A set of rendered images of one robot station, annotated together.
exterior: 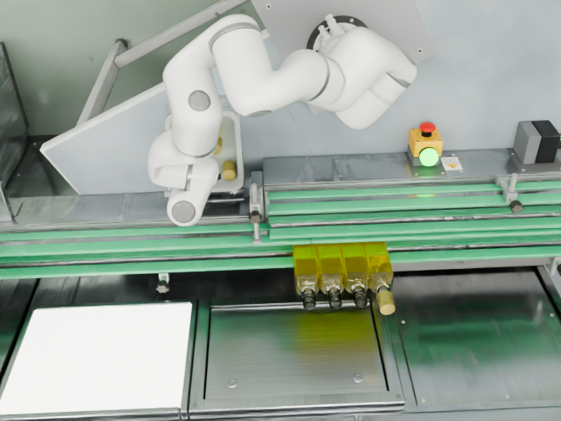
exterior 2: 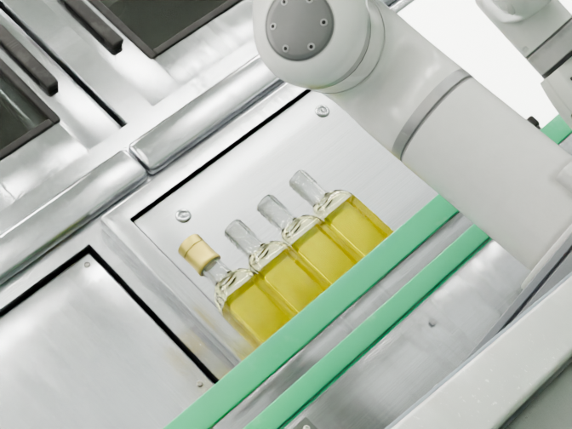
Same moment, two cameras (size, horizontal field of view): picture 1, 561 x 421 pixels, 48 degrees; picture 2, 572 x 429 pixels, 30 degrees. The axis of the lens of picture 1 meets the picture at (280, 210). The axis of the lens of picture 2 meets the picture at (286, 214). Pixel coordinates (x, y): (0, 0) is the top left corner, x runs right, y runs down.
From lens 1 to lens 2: 1.61 m
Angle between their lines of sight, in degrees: 74
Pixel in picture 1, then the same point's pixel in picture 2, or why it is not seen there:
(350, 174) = (420, 339)
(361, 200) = (354, 308)
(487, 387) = (11, 345)
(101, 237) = not seen: outside the picture
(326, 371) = (229, 199)
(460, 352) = (79, 383)
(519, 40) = not seen: outside the picture
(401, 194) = (300, 377)
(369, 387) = (159, 212)
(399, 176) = (332, 399)
